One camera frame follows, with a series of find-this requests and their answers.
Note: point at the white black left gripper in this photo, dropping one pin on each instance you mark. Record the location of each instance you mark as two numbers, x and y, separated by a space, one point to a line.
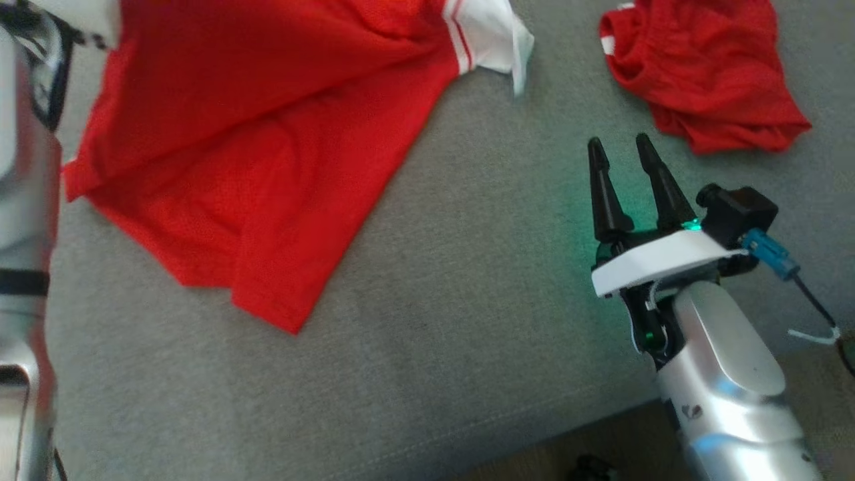
80 20

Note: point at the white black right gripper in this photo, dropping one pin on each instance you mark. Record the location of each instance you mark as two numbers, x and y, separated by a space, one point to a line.
668 264

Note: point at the red shorts with white stripe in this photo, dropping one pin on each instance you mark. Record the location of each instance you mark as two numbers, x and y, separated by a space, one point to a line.
708 73

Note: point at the red Bulls basketball jersey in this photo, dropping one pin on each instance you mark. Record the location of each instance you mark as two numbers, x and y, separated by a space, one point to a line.
267 167

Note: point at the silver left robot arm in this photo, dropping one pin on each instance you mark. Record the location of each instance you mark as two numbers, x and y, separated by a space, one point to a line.
23 267

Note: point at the grey sofa seat cushion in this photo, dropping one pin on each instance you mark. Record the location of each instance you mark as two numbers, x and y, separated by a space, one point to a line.
467 300

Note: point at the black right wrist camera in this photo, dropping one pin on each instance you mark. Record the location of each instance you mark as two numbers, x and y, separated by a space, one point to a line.
741 210

